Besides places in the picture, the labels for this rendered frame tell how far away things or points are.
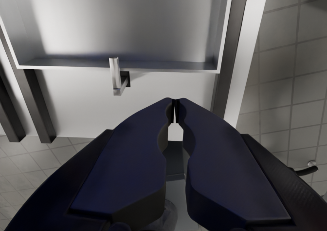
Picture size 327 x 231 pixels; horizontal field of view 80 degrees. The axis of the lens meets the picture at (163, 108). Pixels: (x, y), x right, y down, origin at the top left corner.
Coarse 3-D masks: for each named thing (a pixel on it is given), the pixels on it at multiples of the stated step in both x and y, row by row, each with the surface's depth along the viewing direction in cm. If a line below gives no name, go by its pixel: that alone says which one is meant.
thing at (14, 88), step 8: (0, 40) 27; (0, 48) 28; (0, 56) 28; (0, 64) 29; (8, 64) 29; (8, 72) 29; (8, 80) 30; (16, 80) 30; (16, 88) 31; (16, 96) 31
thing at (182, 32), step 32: (0, 0) 22; (32, 0) 24; (64, 0) 24; (96, 0) 24; (128, 0) 24; (160, 0) 24; (192, 0) 24; (224, 0) 22; (32, 32) 26; (64, 32) 26; (96, 32) 26; (128, 32) 26; (160, 32) 26; (192, 32) 25; (224, 32) 22; (32, 64) 26; (64, 64) 26; (96, 64) 26; (128, 64) 26; (160, 64) 26; (192, 64) 26
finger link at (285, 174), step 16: (256, 144) 8; (256, 160) 7; (272, 160) 7; (272, 176) 7; (288, 176) 7; (288, 192) 6; (304, 192) 6; (288, 208) 6; (304, 208) 6; (320, 208) 6; (272, 224) 5; (288, 224) 5; (304, 224) 5; (320, 224) 5
